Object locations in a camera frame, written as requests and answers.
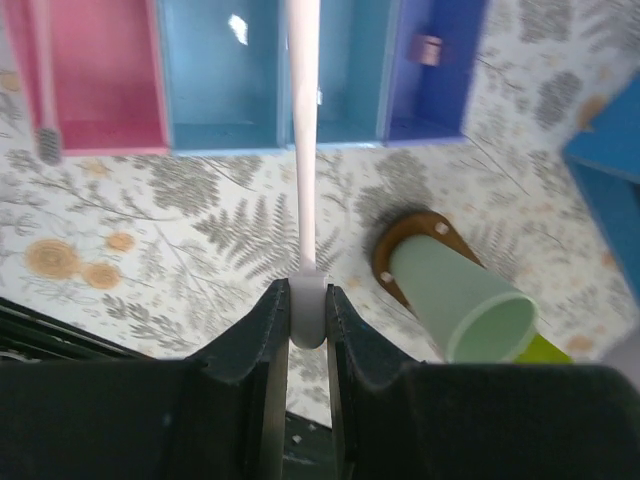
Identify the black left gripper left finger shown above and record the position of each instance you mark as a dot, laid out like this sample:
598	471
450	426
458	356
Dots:
217	414

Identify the green plastic cup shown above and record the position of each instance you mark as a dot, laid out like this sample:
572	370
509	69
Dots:
490	321

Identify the small pink clip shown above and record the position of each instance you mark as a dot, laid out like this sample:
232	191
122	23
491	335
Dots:
426	49

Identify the lime green toothpaste tube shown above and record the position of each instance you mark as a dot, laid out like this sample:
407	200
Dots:
541	351

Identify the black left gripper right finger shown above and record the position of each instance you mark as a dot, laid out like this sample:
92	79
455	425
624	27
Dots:
394	417

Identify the blue wooden shelf unit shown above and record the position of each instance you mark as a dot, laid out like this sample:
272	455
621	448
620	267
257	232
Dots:
603	158

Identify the oval wooden tray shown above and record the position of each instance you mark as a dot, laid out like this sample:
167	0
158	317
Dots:
419	260

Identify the pink drawer box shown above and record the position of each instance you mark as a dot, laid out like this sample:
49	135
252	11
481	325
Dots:
106	68

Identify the light blue drawer box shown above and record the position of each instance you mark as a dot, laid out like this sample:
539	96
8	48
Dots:
355	43

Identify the purple drawer box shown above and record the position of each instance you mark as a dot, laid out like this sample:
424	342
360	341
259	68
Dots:
427	105

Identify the pink white toothbrush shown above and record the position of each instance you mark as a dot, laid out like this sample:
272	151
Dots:
309	285

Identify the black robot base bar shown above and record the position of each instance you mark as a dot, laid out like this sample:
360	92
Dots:
29	336

